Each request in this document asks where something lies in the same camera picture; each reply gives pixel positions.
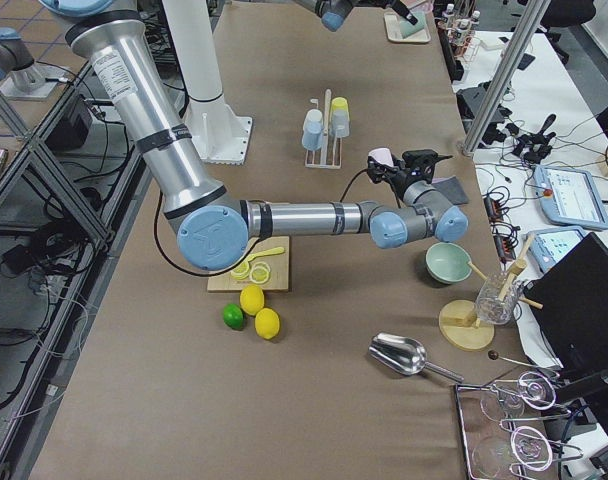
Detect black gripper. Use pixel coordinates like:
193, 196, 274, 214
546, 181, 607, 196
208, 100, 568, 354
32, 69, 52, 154
366, 149, 452, 200

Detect pink plastic cup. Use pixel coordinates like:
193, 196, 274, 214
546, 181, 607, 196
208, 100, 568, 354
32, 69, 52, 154
369, 147, 394, 167

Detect green plastic cup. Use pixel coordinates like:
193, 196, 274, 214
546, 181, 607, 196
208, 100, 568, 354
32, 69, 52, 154
399, 11, 426, 39

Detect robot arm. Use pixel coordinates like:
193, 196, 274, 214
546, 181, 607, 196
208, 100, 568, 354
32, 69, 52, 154
294, 0, 419, 32
47, 1, 468, 275

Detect grey plastic cup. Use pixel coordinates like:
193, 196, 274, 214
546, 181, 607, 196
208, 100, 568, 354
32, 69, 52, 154
330, 109, 350, 139

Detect yellow plastic cup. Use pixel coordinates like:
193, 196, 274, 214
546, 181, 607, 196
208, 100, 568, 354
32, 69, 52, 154
331, 97, 350, 121

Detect blue plastic cup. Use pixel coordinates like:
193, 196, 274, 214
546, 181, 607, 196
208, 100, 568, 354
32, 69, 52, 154
301, 122, 323, 151

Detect white plastic cup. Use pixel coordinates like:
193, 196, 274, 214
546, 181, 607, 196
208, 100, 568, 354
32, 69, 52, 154
303, 109, 324, 134

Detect grey folded cloth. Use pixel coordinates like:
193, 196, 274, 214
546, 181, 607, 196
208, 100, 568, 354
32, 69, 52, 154
432, 176, 469, 206

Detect green ceramic bowl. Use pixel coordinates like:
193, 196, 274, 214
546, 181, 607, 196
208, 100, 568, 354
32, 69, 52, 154
425, 242, 472, 285

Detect white tray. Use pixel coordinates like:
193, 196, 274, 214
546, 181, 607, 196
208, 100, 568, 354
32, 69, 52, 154
384, 11, 431, 44

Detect blue teach pendant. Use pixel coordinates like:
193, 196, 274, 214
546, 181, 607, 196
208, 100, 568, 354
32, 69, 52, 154
527, 226, 587, 273
533, 165, 608, 231

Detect glass mug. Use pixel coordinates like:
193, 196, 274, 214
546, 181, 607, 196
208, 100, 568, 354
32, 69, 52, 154
475, 272, 523, 325

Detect yellow plastic knife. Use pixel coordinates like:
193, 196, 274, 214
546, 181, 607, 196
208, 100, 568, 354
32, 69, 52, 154
245, 246, 285, 262

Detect wooden mug tree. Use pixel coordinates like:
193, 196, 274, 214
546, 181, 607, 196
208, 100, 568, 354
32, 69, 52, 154
439, 237, 543, 351

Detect wooden cutting board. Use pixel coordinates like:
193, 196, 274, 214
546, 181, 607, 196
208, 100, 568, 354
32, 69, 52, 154
207, 236, 290, 293

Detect metal scoop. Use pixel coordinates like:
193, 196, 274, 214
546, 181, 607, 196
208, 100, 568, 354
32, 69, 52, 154
368, 332, 464, 384

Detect lemon slice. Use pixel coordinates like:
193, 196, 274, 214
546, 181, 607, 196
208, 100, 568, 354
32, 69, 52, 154
248, 261, 272, 285
230, 260, 251, 280

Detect whole yellow lemon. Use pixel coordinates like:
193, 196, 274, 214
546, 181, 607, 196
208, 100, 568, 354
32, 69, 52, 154
239, 284, 265, 316
254, 308, 281, 340

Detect black computer monitor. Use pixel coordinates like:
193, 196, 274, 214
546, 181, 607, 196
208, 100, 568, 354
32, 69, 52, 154
526, 233, 608, 380

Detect green lime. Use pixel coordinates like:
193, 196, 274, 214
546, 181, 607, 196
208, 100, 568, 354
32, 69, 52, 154
221, 303, 245, 330

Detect white wire cup holder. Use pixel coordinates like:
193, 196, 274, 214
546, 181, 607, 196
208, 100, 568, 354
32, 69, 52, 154
303, 89, 340, 169

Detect black teleoperation handle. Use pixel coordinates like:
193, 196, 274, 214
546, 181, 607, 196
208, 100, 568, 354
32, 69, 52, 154
506, 114, 557, 164

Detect aluminium frame post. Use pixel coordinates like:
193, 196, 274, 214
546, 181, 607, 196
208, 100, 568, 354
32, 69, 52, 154
461, 0, 550, 157

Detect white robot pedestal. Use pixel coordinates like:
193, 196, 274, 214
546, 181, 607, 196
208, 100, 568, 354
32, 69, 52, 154
163, 0, 253, 165

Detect black wire glass rack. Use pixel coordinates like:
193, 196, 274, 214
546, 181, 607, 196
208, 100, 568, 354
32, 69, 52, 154
454, 367, 584, 479

